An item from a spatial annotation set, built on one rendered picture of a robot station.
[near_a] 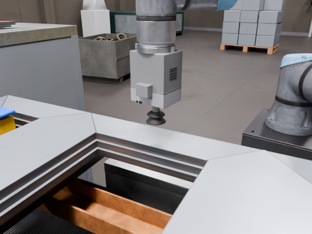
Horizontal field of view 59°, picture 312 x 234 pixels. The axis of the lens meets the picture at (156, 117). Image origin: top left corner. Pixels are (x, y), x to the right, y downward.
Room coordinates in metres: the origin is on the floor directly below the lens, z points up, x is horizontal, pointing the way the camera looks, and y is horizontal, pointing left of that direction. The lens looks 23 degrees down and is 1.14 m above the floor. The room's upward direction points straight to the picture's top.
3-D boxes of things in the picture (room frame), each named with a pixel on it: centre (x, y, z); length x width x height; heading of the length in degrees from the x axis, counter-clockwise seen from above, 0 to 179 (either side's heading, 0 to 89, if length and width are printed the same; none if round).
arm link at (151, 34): (0.54, 0.00, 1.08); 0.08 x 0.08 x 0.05
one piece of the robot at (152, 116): (0.54, 0.00, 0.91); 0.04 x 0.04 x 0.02
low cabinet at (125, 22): (10.36, 0.34, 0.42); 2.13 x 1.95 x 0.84; 147
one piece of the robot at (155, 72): (0.54, 0.01, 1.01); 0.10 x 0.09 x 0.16; 143
